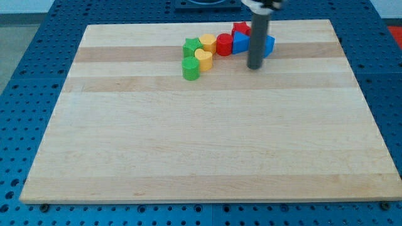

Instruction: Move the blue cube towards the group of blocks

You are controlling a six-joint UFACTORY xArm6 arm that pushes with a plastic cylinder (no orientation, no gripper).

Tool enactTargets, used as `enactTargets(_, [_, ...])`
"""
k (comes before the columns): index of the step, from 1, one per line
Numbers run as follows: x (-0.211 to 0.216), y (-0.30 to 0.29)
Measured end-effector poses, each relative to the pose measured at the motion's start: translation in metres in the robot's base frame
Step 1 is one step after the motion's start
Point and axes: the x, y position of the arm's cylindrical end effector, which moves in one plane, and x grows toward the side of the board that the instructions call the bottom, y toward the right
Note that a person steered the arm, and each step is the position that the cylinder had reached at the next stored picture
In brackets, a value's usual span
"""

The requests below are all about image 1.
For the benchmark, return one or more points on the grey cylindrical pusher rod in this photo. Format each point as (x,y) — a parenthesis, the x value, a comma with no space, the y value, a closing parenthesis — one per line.
(259,31)

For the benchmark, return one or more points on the blue triangle block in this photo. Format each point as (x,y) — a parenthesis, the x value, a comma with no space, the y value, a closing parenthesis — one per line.
(240,43)

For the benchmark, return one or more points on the yellow heart block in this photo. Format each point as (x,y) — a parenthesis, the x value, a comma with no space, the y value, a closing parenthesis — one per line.
(205,59)

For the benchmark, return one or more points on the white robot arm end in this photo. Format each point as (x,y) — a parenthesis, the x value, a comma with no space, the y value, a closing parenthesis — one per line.
(263,7)

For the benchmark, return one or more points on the green star block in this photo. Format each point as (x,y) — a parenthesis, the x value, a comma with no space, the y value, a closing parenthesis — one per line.
(190,46)

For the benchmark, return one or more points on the yellow hexagon block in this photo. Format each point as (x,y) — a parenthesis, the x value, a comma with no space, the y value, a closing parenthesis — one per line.
(209,42)

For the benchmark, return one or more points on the red star block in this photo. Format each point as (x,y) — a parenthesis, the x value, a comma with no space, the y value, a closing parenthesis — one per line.
(241,27)

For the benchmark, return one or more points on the red cylinder block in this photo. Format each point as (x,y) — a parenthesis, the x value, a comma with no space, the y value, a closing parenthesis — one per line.
(224,44)

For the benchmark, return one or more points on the green cylinder block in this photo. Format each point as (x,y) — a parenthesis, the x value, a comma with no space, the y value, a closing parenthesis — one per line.
(190,68)

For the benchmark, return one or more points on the light wooden board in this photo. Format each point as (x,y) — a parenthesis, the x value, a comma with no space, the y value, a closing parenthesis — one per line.
(128,128)

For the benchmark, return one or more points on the blue cube block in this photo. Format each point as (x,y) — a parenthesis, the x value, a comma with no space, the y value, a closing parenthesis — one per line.
(269,45)

